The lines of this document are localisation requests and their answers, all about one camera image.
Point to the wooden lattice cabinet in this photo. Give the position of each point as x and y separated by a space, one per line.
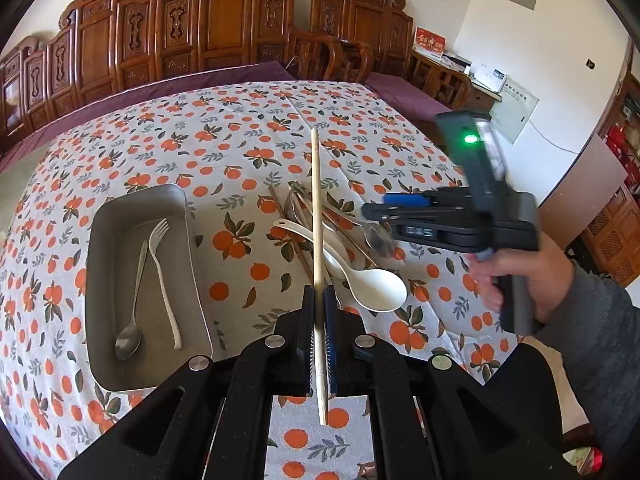
615 240

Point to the metal spoon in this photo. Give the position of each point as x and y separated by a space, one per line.
128 344
296 206
378 240

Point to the orange-print tablecloth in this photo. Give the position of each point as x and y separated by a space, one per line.
240 125

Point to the carved wooden armchair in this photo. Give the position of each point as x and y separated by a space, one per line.
35 85
95 45
225 20
370 15

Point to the white printer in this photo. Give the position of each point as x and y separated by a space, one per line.
457 61

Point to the brown board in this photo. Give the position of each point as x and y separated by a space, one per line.
585 185

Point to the large white plastic spoon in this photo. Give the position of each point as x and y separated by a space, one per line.
380 290

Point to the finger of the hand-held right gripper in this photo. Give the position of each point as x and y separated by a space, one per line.
407 199
425 215

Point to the red gift boxes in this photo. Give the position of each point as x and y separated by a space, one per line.
625 155

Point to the small white plastic spoon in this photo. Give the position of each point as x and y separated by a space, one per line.
286 223

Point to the light wooden chopstick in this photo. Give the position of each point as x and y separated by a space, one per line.
315 210

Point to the person's right hand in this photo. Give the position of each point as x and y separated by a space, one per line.
552 280

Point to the person's right forearm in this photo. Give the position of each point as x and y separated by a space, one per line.
600 340

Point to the white wall box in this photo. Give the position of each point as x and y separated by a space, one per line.
515 110

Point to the white desk device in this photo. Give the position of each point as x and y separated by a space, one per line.
489 77

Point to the short purple cushion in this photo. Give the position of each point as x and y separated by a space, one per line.
405 92

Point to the wooden side table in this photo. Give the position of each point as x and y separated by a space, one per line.
435 77

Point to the white plastic fork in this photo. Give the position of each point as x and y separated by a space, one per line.
165 290

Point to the round-backed wooden chair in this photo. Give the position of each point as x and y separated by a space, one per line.
325 55

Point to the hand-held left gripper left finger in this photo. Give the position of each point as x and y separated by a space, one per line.
310 320

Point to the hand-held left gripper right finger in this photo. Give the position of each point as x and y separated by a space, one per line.
330 340

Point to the metal tray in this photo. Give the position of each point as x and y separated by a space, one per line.
112 285

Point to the red desk calendar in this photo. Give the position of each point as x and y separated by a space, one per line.
429 42

